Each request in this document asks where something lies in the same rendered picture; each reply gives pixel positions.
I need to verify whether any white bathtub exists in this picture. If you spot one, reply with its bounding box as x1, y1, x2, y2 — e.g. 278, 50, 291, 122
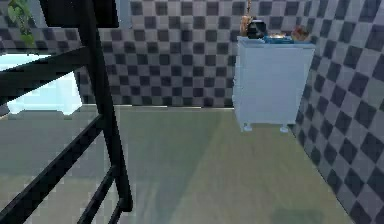
0, 53, 84, 116

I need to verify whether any green house plant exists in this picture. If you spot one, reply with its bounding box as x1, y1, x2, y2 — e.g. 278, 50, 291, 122
7, 0, 36, 48

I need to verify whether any black metal shelf frame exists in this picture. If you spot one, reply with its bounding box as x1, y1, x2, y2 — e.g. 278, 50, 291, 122
0, 0, 134, 224

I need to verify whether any white cabinet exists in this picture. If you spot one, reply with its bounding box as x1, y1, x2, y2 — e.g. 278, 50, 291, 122
232, 35, 316, 134

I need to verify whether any golden statuette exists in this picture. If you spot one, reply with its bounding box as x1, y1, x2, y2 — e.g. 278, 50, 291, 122
239, 0, 254, 38

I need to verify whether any red brown round object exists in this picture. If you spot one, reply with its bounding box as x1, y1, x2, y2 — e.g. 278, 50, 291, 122
291, 25, 312, 43

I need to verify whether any black round pot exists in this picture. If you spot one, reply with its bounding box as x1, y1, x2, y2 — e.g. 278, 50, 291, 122
246, 19, 268, 40

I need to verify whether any blue tray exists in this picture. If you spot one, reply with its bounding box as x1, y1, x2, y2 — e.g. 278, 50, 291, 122
263, 34, 295, 45

